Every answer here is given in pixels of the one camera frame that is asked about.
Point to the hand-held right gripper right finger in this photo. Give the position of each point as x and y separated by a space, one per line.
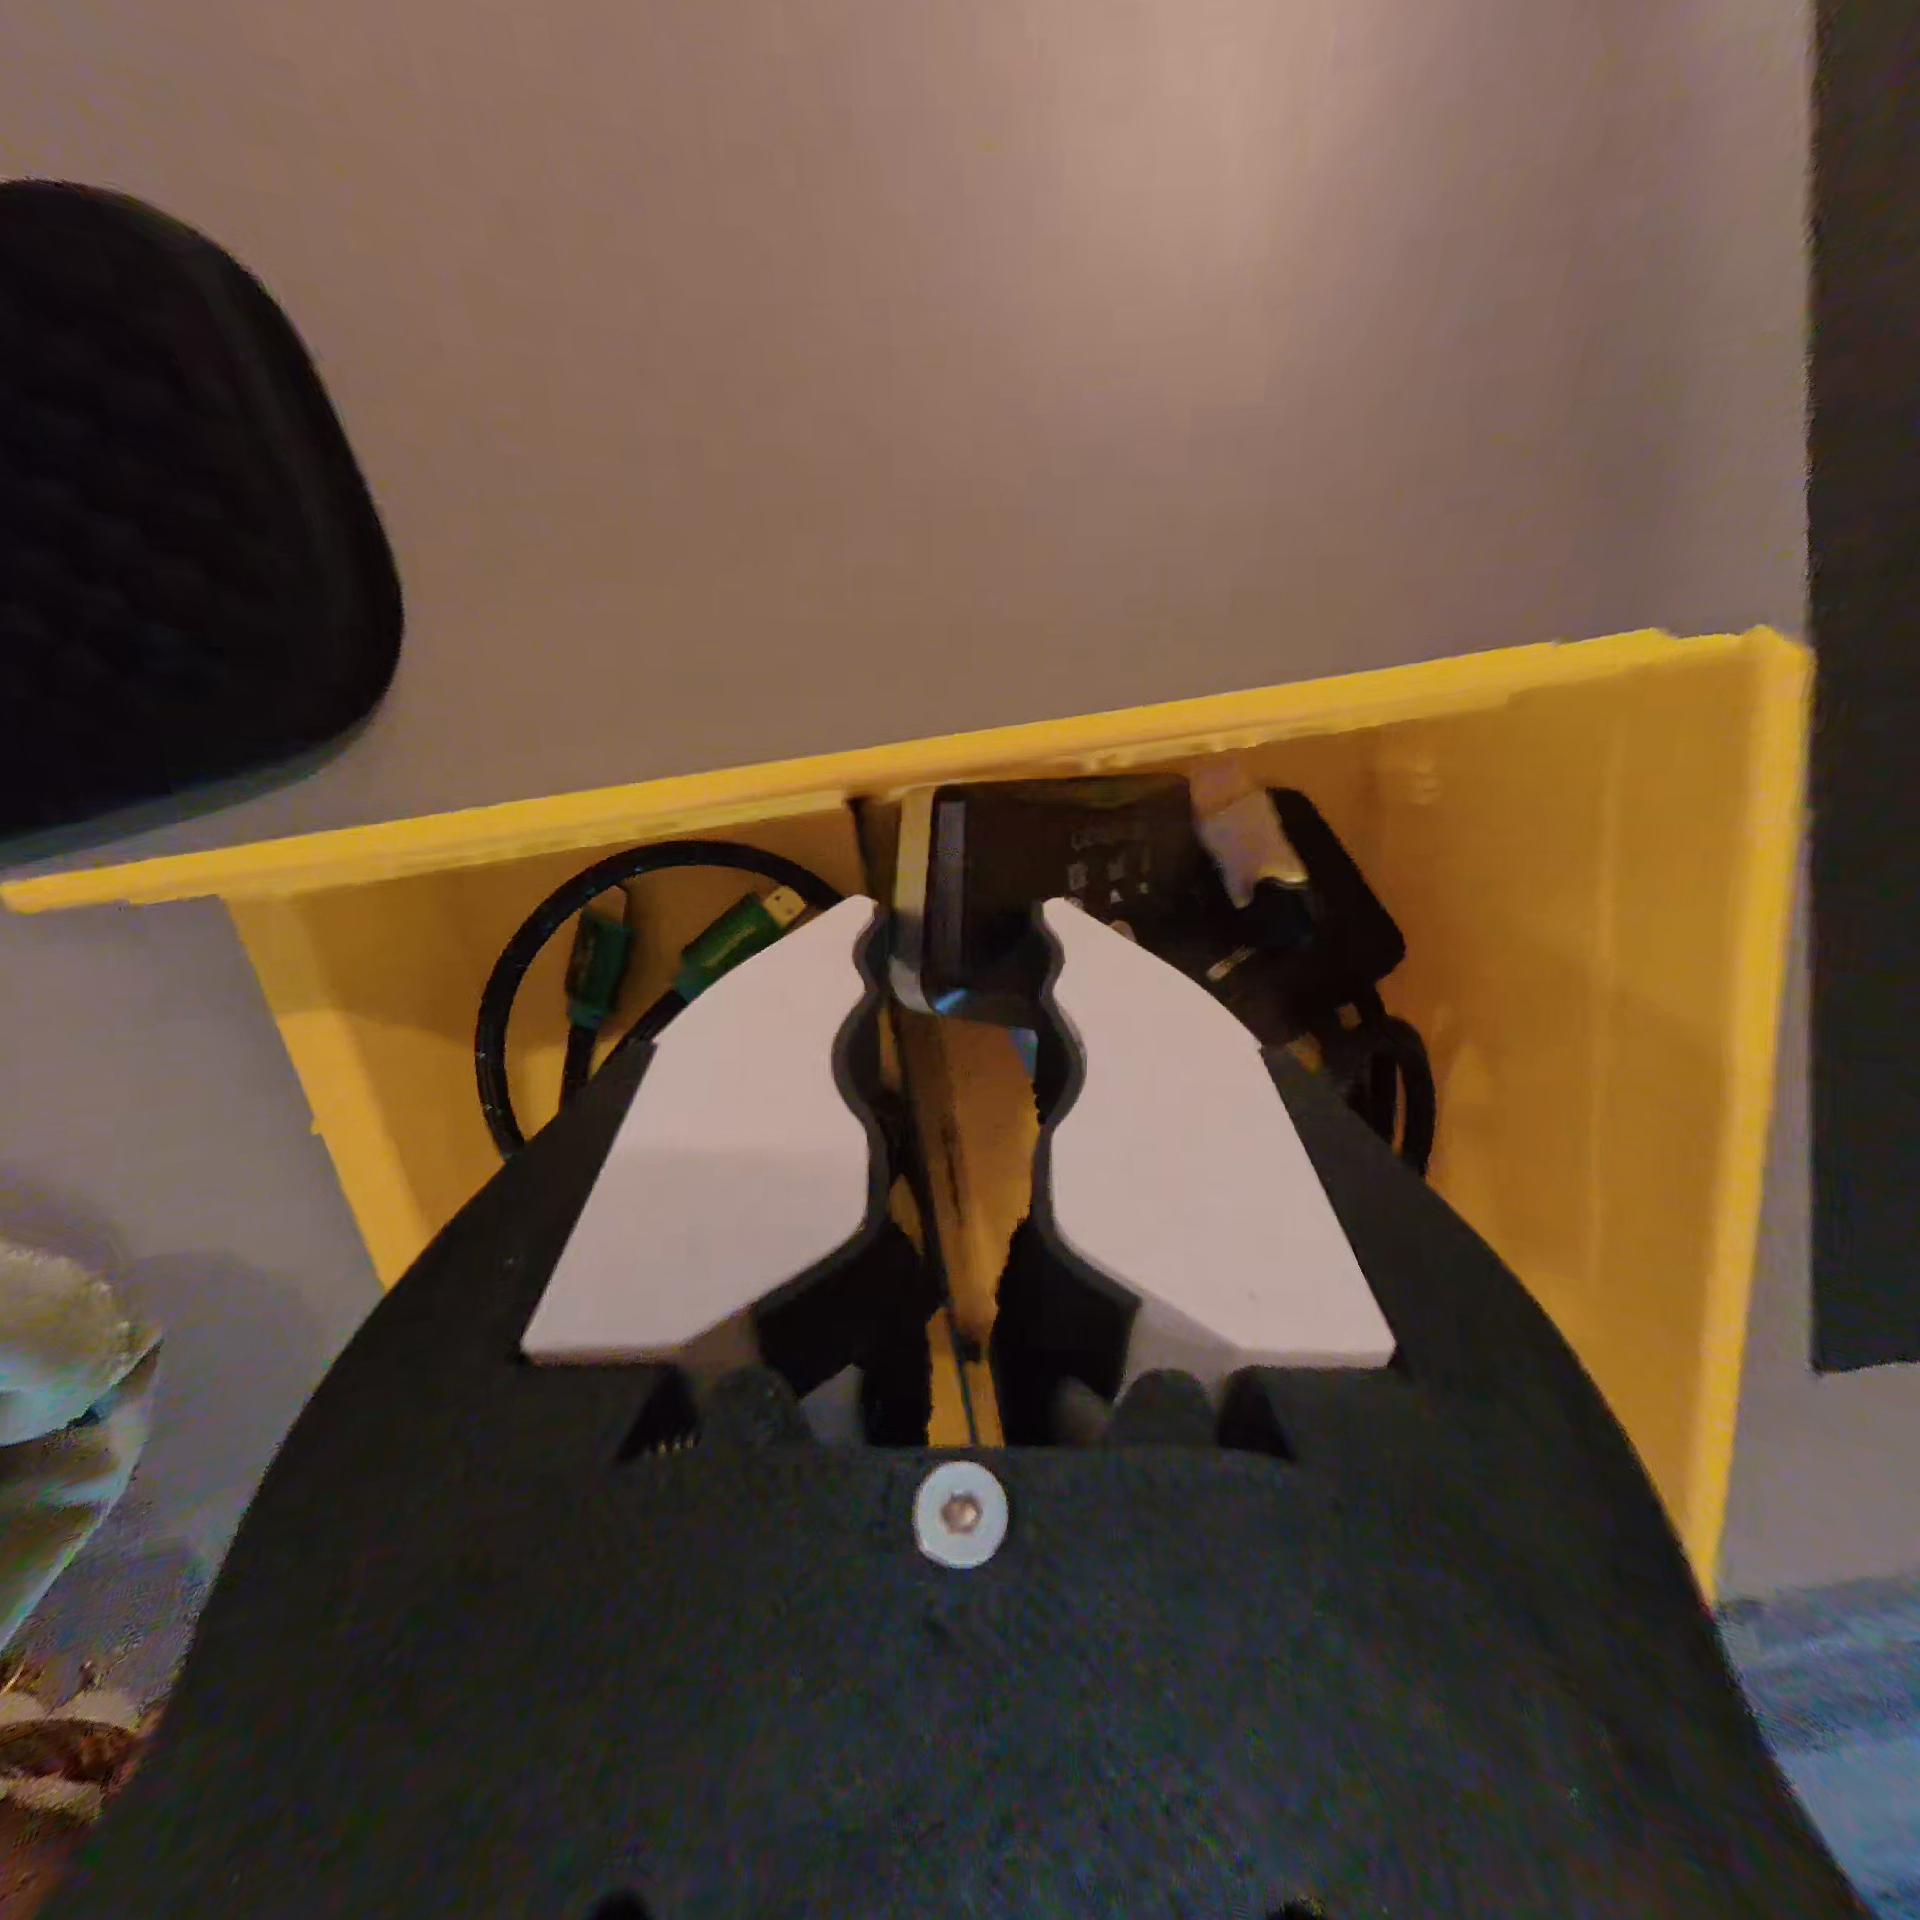
1200 1184

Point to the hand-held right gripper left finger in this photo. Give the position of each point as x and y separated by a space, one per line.
721 1170

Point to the yellow divided bin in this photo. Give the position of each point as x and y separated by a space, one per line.
1575 973

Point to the black quilted wrist rest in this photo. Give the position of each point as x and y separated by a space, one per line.
165 523

